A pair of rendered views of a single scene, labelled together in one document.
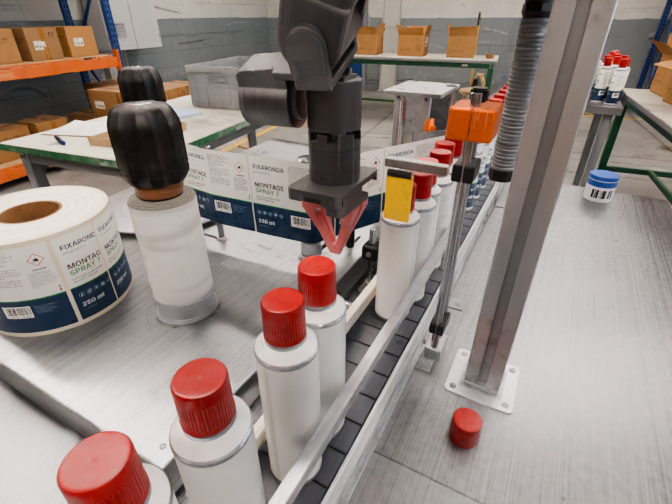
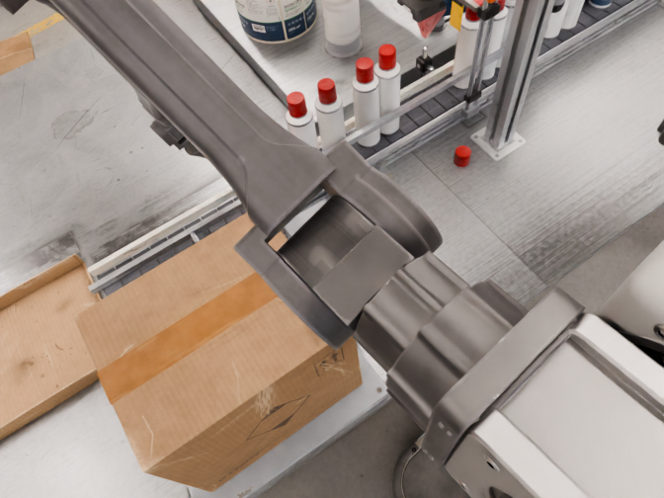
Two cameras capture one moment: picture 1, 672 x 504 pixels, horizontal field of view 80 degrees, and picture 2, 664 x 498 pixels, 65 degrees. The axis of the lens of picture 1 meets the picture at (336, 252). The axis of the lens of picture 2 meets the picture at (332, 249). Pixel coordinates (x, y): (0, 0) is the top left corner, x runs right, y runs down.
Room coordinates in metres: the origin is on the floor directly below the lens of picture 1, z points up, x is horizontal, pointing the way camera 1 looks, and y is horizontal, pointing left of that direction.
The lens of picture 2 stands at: (-0.43, -0.32, 1.74)
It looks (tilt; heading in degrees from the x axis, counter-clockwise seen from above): 60 degrees down; 37
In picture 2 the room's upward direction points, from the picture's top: 11 degrees counter-clockwise
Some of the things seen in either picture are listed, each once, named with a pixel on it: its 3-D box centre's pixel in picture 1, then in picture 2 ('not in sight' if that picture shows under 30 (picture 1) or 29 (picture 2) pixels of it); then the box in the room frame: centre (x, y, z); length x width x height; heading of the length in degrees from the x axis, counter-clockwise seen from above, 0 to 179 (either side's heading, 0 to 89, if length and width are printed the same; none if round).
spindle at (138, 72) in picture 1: (153, 139); not in sight; (0.86, 0.39, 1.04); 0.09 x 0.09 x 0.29
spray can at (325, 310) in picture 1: (319, 352); (387, 91); (0.28, 0.02, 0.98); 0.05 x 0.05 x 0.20
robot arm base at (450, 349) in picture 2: not in sight; (447, 344); (-0.33, -0.31, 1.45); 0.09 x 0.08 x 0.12; 159
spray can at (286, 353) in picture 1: (290, 392); (366, 104); (0.24, 0.04, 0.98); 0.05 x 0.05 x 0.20
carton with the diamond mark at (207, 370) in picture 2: not in sight; (234, 354); (-0.31, -0.01, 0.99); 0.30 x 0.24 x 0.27; 152
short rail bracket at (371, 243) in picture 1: (379, 260); not in sight; (0.60, -0.08, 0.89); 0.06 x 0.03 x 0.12; 62
